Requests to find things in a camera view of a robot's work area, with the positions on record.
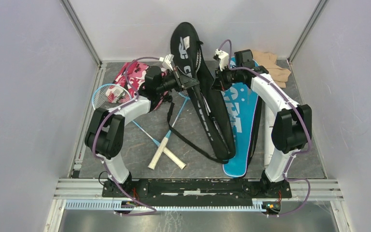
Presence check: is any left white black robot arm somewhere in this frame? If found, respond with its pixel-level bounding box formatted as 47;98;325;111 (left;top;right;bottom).
85;66;199;197

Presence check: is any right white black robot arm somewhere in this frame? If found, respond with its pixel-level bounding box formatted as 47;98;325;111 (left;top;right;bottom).
212;49;312;197

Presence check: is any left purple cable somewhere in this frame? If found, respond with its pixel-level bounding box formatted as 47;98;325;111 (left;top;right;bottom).
91;57;167;217

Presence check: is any beige folded cloth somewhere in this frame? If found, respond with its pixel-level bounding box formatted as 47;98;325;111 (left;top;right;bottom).
252;50;291;88

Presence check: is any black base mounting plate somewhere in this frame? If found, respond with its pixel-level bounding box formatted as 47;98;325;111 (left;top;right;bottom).
102;178;292;207

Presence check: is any white shuttlecock tube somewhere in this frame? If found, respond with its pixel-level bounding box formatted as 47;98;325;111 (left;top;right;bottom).
264;105;275;168

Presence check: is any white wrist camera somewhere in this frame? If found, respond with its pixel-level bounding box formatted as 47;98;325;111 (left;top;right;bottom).
159;54;174;71
213;49;230;71

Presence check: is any black Crossway racket bag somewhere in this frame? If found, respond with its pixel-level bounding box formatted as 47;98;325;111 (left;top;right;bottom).
169;22;236;164

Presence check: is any blue Sport racket bag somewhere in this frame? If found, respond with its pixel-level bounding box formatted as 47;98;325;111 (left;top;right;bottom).
222;57;264;178

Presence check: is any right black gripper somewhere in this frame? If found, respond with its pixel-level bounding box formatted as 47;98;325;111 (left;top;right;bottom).
211;63;243;91

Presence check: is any white slotted cable duct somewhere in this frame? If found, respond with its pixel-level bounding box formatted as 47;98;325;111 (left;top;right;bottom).
65;200;266;213

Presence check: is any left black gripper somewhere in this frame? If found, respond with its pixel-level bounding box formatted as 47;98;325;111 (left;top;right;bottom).
157;67;200;94

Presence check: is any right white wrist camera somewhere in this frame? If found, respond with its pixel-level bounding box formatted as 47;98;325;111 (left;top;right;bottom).
213;49;230;71

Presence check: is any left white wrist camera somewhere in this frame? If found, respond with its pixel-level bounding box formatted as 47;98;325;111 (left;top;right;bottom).
159;54;174;71

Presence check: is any pink camouflage racket bag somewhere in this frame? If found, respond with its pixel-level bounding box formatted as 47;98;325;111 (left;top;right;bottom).
103;61;151;103

